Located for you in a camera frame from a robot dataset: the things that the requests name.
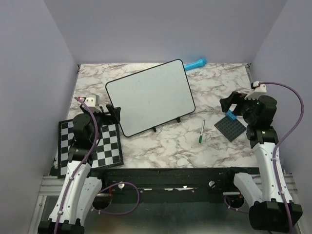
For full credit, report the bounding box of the black framed whiteboard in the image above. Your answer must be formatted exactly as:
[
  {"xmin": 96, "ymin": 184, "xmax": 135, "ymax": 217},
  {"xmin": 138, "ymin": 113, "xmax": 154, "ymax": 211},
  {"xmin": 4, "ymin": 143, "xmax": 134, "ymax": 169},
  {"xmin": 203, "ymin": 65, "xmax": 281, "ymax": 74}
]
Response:
[{"xmin": 105, "ymin": 59, "xmax": 195, "ymax": 137}]

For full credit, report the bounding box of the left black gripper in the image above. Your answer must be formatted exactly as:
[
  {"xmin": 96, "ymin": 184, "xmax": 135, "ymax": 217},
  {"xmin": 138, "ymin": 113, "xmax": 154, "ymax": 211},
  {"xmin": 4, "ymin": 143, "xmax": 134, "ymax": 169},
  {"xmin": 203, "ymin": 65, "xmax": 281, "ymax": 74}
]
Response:
[{"xmin": 80, "ymin": 104, "xmax": 120, "ymax": 142}]

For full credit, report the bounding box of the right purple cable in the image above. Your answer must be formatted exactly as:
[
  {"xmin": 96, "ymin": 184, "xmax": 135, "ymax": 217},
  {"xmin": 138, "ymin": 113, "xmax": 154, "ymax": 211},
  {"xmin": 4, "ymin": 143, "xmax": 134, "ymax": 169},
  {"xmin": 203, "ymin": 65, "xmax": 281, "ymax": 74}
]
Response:
[{"xmin": 224, "ymin": 81, "xmax": 305, "ymax": 234}]

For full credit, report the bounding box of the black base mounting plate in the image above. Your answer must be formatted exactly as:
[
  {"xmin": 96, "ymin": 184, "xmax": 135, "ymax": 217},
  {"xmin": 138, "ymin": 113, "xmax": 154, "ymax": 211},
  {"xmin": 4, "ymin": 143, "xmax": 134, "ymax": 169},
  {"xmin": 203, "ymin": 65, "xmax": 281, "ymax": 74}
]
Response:
[{"xmin": 89, "ymin": 167, "xmax": 259, "ymax": 204}]

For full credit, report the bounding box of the green whiteboard marker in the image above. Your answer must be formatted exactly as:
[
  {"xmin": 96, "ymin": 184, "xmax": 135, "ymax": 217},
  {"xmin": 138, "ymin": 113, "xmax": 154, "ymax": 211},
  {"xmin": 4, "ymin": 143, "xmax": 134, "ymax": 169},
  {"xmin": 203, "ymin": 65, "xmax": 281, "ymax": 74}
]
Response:
[{"xmin": 199, "ymin": 120, "xmax": 205, "ymax": 143}]

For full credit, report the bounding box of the grey lego baseplate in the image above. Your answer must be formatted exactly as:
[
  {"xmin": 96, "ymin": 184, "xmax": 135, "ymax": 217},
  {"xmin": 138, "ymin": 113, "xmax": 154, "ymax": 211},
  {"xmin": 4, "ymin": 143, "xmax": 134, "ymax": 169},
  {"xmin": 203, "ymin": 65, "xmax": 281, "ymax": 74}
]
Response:
[{"xmin": 214, "ymin": 117, "xmax": 246, "ymax": 142}]

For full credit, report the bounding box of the metal wire board stand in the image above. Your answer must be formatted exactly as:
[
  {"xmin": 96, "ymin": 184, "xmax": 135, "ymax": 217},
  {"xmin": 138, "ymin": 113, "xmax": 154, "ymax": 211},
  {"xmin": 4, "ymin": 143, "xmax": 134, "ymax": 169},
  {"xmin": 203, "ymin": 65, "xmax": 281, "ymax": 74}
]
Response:
[{"xmin": 151, "ymin": 117, "xmax": 181, "ymax": 133}]

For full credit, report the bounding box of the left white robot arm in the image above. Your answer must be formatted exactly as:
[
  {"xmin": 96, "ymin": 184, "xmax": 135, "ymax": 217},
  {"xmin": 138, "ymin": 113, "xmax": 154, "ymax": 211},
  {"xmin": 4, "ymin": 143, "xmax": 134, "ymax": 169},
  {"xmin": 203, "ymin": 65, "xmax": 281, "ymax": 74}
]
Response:
[{"xmin": 38, "ymin": 104, "xmax": 121, "ymax": 234}]

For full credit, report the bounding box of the blue toy microphone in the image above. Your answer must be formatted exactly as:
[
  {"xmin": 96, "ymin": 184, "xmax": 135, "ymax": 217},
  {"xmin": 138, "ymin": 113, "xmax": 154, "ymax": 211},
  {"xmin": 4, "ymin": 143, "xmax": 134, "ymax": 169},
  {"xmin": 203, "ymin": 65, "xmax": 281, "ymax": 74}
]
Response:
[{"xmin": 184, "ymin": 58, "xmax": 207, "ymax": 71}]

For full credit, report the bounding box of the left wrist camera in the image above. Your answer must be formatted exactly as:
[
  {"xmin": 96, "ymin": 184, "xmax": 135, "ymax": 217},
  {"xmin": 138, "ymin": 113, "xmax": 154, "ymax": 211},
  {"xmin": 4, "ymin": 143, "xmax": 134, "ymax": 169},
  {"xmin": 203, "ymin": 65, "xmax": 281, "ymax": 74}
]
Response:
[{"xmin": 84, "ymin": 95, "xmax": 99, "ymax": 108}]

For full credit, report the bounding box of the blue lego brick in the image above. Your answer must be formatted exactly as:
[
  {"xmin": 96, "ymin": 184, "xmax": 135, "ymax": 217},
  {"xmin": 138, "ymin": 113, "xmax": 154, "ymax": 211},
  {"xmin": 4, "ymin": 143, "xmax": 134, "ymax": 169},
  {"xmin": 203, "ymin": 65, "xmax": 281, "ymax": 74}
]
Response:
[{"xmin": 225, "ymin": 110, "xmax": 237, "ymax": 121}]

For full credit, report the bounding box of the aluminium extrusion rail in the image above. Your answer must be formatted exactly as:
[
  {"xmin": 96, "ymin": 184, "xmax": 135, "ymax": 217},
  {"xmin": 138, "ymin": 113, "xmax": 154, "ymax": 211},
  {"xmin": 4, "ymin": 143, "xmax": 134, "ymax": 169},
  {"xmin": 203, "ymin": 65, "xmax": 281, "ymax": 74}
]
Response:
[{"xmin": 39, "ymin": 176, "xmax": 64, "ymax": 196}]

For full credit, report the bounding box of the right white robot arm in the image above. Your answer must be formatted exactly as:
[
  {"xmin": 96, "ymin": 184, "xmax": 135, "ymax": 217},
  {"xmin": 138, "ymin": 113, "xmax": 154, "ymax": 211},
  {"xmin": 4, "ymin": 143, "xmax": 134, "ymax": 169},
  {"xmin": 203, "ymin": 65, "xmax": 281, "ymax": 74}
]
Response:
[{"xmin": 220, "ymin": 92, "xmax": 303, "ymax": 233}]

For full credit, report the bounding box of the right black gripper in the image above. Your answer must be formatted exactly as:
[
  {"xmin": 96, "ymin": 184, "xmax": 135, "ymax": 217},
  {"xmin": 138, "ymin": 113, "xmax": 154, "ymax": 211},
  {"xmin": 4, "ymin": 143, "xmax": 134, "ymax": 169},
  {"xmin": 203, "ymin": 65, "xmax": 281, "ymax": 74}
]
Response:
[{"xmin": 220, "ymin": 91, "xmax": 261, "ymax": 124}]

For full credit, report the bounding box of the black white checkerboard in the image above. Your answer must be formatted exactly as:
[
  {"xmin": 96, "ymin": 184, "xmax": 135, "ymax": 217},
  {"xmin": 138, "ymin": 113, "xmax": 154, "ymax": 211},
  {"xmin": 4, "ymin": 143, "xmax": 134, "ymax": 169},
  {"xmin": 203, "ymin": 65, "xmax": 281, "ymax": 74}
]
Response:
[{"xmin": 57, "ymin": 119, "xmax": 123, "ymax": 178}]

